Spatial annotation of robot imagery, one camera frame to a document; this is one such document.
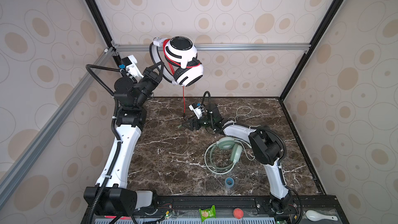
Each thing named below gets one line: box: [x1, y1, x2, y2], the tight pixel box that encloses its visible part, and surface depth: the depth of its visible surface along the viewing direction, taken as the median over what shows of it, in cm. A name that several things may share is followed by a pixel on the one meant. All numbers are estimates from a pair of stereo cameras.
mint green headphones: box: [204, 136, 243, 175], surface depth 87 cm
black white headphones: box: [150, 36, 204, 88], surface depth 45 cm
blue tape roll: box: [224, 176, 235, 188], surface depth 82 cm
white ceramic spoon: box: [305, 210, 338, 222], surface depth 73 cm
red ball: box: [232, 207, 245, 220], surface depth 71 cm
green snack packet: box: [198, 204, 217, 223], surface depth 71 cm
